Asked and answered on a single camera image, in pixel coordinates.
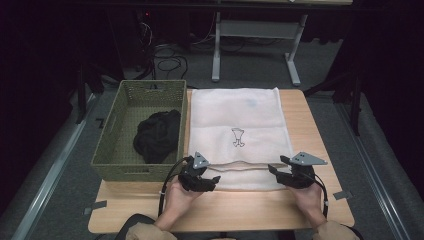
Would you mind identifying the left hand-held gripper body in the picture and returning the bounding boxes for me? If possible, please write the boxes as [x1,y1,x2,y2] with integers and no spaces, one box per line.
[178,151,211,193]

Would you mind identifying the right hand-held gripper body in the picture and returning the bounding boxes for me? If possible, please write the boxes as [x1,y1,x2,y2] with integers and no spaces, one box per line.
[275,151,328,190]

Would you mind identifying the black cloth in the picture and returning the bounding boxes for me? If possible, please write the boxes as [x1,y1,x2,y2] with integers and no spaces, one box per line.
[132,108,182,165]

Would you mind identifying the white mesh laundry bag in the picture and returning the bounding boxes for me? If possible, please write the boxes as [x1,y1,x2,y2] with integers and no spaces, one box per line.
[187,87,295,192]

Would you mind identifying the green woven plastic basket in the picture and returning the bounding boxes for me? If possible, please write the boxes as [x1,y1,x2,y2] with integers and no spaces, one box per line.
[90,79,188,183]

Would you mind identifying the person's right hand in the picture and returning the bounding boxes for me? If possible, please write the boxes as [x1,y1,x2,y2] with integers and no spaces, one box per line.
[287,181,326,225]

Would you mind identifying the person's left hand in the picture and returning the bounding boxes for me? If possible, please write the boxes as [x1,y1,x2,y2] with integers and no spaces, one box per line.
[157,177,204,225]

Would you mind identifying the grey tape strip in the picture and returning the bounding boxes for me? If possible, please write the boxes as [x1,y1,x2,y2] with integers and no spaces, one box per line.
[83,199,108,216]
[332,190,354,201]

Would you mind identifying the black metal stand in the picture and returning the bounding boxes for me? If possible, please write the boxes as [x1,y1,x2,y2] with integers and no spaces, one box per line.
[73,62,105,125]
[302,72,364,137]

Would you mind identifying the left hand-held gripper black cable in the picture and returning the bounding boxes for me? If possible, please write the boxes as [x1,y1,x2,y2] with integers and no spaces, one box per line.
[157,157,188,218]

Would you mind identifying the hand-held gripper black cable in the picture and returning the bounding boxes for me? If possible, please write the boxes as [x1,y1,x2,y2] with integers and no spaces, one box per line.
[305,172,330,220]
[157,157,188,218]

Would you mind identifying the right hand-held gripper black cable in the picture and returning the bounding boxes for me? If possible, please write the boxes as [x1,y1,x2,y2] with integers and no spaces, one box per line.
[305,172,330,220]

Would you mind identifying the silver floor rail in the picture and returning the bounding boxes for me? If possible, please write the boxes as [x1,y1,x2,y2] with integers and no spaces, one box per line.
[335,102,416,240]
[11,93,98,240]

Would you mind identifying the black floor cables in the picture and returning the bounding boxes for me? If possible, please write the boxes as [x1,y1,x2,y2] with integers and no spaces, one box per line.
[134,19,190,82]

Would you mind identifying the white metal desk frame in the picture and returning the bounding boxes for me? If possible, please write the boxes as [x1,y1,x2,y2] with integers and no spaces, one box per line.
[211,10,310,87]

